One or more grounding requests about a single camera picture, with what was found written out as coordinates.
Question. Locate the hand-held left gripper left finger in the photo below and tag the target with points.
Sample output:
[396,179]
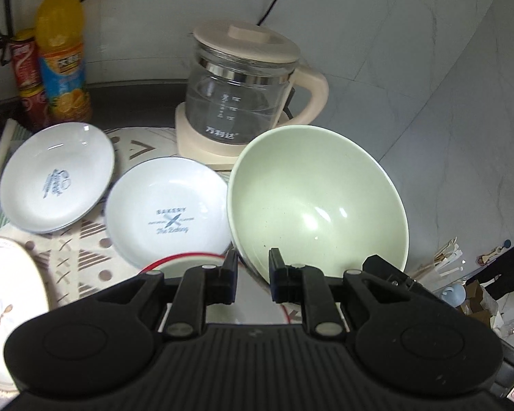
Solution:
[231,278]

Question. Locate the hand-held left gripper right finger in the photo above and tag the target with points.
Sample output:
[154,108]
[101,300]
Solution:
[275,278]

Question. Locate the red bowl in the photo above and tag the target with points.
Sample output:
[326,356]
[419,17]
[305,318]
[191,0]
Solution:
[180,256]

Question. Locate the pale green bowl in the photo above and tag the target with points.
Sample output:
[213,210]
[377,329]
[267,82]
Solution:
[308,197]

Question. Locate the patterned white table mat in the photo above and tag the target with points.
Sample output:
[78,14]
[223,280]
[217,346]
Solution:
[90,265]

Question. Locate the bundle of white paper strips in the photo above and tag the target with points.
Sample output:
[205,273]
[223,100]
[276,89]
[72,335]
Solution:
[437,261]

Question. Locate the pale blue plastic object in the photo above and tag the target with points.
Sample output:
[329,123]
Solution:
[452,295]

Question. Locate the glass kettle beige lid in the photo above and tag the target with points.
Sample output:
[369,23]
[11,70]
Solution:
[235,85]

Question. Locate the white plate script print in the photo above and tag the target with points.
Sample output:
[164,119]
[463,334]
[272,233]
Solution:
[68,158]

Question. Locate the small cardboard box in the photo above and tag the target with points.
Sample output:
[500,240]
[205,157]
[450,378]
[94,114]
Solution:
[479,304]

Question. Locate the white plate brown dragonfly print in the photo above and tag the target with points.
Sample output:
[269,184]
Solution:
[8,291]

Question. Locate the orange juice bottle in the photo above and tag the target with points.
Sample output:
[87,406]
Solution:
[62,51]

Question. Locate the red snack can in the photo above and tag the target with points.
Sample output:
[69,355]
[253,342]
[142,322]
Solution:
[28,64]

